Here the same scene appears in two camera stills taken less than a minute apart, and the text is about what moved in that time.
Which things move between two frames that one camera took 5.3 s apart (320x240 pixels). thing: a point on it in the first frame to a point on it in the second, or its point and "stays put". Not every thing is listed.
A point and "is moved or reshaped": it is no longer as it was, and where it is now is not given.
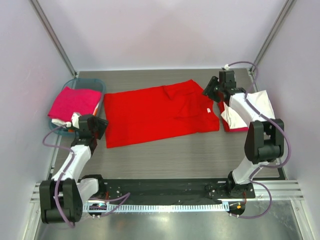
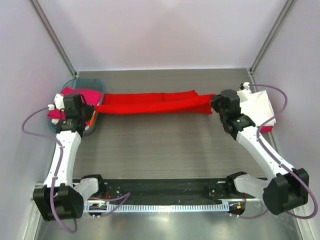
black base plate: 169,191 stays put
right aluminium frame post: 288,6 stays put
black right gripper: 210,86 to 216,103
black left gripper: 100,127 to 87,111
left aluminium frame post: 36,5 stays put
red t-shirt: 139,116 is moved or reshaped
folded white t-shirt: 259,99 stays put
